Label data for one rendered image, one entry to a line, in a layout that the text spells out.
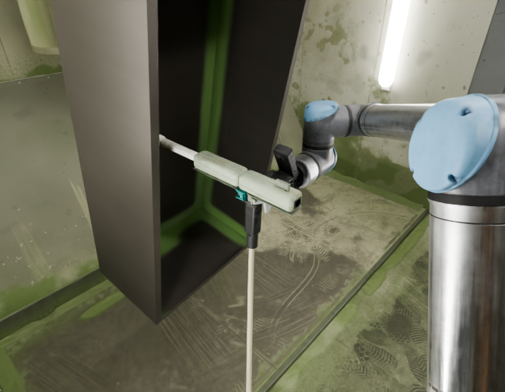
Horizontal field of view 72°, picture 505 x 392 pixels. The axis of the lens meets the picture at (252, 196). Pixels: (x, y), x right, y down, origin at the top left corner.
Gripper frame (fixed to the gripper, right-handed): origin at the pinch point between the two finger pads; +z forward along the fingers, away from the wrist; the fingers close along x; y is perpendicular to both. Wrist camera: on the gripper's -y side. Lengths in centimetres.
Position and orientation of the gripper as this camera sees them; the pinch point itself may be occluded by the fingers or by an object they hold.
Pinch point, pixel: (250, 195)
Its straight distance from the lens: 83.1
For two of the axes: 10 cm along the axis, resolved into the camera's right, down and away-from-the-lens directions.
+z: -6.3, 3.8, -6.7
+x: -7.7, -3.9, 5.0
